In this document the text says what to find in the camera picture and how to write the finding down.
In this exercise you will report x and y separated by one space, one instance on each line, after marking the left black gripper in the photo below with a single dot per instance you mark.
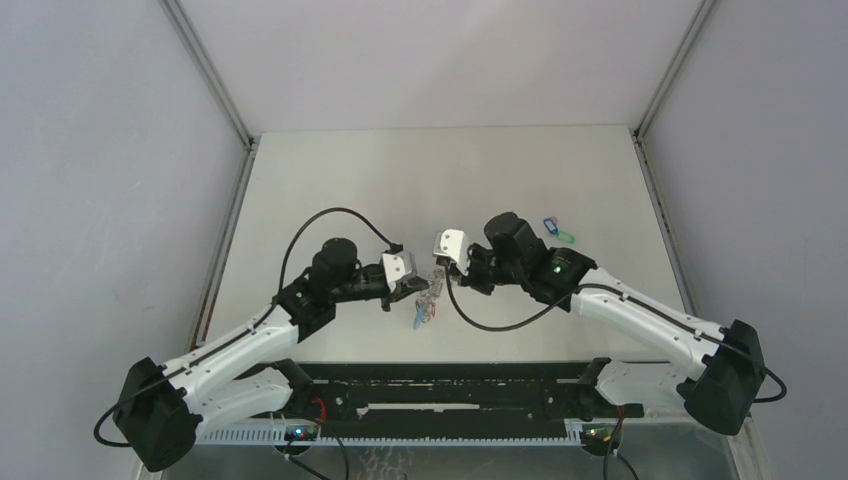
403 289

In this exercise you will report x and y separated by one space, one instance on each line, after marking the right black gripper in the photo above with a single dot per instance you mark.
470 278

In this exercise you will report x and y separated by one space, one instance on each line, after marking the metal key organizer with rings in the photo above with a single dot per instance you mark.
436 283

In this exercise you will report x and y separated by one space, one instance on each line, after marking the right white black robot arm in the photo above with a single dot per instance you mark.
713 372

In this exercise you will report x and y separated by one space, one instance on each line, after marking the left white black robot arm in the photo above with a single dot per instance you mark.
163 409

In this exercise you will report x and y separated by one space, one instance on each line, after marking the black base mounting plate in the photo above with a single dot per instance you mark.
489 400

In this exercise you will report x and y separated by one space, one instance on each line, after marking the left green circuit board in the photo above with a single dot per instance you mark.
301 434

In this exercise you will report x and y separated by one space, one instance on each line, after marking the green circuit board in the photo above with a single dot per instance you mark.
301 434
600 434

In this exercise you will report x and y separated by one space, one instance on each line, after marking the right green circuit board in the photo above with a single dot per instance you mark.
600 434

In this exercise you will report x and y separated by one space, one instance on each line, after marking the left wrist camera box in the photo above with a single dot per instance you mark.
399 268

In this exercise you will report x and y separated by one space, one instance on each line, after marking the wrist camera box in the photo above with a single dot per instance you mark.
399 268
451 249

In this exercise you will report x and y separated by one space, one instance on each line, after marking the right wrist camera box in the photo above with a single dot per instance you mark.
451 249

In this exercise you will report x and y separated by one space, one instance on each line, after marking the white slotted cable duct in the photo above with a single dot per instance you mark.
256 434

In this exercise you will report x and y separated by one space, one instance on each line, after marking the left aluminium frame post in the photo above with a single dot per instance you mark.
190 38

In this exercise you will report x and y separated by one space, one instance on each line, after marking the aluminium frame post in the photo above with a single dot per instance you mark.
692 33
190 38

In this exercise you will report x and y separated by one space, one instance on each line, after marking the right aluminium frame post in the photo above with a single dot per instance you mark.
692 33

